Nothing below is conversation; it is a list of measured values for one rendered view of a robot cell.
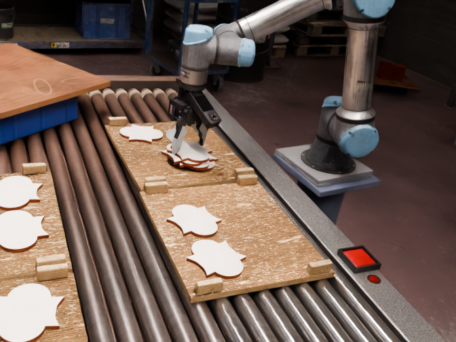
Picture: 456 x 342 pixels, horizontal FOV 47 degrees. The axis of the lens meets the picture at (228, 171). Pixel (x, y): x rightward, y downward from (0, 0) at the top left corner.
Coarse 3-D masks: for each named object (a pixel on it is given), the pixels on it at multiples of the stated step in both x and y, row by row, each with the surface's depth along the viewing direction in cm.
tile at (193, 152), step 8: (184, 144) 155; (192, 144) 156; (168, 152) 151; (184, 152) 150; (192, 152) 151; (200, 152) 152; (208, 152) 154; (184, 160) 147; (192, 160) 148; (200, 160) 148
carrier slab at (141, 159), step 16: (112, 128) 167; (160, 128) 172; (192, 128) 176; (128, 144) 159; (144, 144) 160; (160, 144) 162; (208, 144) 167; (224, 144) 168; (128, 160) 150; (144, 160) 151; (160, 160) 152; (224, 160) 158; (240, 160) 160; (144, 176) 143; (176, 176) 145; (192, 176) 147; (208, 176) 148; (224, 176) 149
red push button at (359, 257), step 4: (344, 252) 126; (348, 252) 127; (352, 252) 127; (356, 252) 127; (360, 252) 127; (364, 252) 128; (348, 256) 125; (352, 256) 125; (356, 256) 126; (360, 256) 126; (364, 256) 126; (368, 256) 126; (352, 260) 124; (356, 260) 124; (360, 260) 125; (364, 260) 125; (368, 260) 125; (372, 260) 125; (356, 264) 123; (360, 264) 123; (364, 264) 123; (368, 264) 124
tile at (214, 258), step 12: (204, 240) 120; (192, 252) 116; (204, 252) 116; (216, 252) 116; (228, 252) 117; (204, 264) 112; (216, 264) 113; (228, 264) 113; (240, 264) 114; (228, 276) 110
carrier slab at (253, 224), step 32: (192, 192) 139; (224, 192) 142; (256, 192) 144; (160, 224) 124; (224, 224) 128; (256, 224) 130; (288, 224) 133; (256, 256) 119; (288, 256) 120; (320, 256) 122; (192, 288) 106; (224, 288) 108; (256, 288) 110
